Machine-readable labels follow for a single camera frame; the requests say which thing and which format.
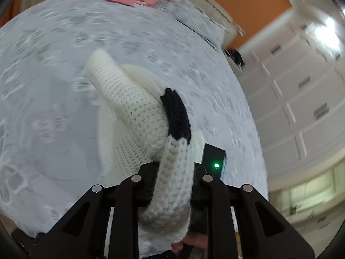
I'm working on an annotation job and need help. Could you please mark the bed with grey butterfly sheet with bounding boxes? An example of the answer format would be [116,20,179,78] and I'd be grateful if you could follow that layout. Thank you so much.
[0,0,268,259]

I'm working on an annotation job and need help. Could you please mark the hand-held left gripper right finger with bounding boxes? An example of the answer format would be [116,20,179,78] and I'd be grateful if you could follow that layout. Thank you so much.
[190,163,316,259]

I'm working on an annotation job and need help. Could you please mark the beige padded headboard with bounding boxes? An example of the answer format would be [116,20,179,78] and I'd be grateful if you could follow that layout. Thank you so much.
[186,0,235,30]

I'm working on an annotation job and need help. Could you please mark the person's right hand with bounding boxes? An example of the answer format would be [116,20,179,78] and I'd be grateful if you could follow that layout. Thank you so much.
[172,233,209,255]

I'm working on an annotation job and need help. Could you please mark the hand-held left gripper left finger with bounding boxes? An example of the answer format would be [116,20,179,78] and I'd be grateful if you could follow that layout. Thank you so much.
[12,162,162,259]

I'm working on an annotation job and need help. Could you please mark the white red black knit sweater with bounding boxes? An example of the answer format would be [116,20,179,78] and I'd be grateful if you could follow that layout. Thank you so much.
[86,49,207,245]

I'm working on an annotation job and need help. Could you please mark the white wardrobe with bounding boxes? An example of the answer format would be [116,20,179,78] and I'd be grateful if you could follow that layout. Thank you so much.
[238,0,345,195]

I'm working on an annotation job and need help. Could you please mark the black bag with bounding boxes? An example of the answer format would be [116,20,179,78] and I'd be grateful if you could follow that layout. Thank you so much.
[223,49,245,68]

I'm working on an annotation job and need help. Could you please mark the grey butterfly pillow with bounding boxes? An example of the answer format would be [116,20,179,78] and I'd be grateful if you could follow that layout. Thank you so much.
[175,0,226,49]

